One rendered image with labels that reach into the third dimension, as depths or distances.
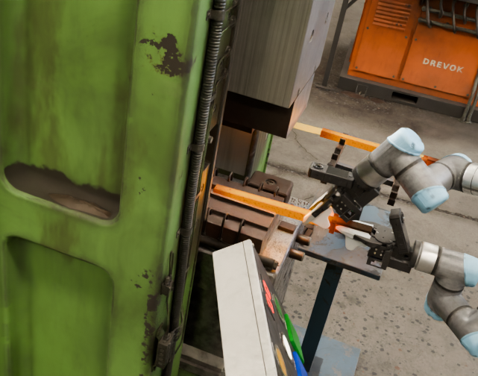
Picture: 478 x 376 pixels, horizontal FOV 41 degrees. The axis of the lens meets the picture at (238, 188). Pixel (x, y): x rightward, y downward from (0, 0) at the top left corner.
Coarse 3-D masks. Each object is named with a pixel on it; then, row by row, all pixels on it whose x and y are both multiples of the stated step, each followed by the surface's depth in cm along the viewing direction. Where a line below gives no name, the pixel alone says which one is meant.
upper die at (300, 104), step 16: (240, 96) 142; (304, 96) 151; (224, 112) 145; (240, 112) 144; (256, 112) 143; (272, 112) 141; (288, 112) 140; (256, 128) 145; (272, 128) 143; (288, 128) 142
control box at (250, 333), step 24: (216, 264) 119; (240, 264) 117; (216, 288) 114; (240, 288) 112; (264, 288) 113; (240, 312) 107; (264, 312) 106; (240, 336) 103; (264, 336) 101; (288, 336) 123; (240, 360) 99; (264, 360) 98; (288, 360) 111
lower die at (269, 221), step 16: (256, 192) 174; (224, 208) 166; (240, 208) 167; (256, 208) 167; (208, 224) 162; (224, 224) 162; (256, 224) 163; (272, 224) 168; (224, 240) 163; (240, 240) 161; (256, 240) 160
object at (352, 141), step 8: (320, 136) 217; (328, 136) 216; (336, 136) 215; (344, 136) 216; (352, 144) 215; (360, 144) 214; (368, 144) 214; (376, 144) 214; (424, 160) 209; (432, 160) 209
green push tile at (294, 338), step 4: (284, 316) 129; (288, 316) 129; (288, 320) 128; (288, 324) 127; (288, 328) 126; (292, 328) 128; (288, 332) 125; (292, 332) 126; (292, 336) 124; (296, 336) 130; (292, 340) 123; (296, 340) 127; (292, 344) 124; (296, 344) 125; (300, 344) 131; (296, 348) 125; (300, 348) 128; (300, 352) 126; (300, 356) 126
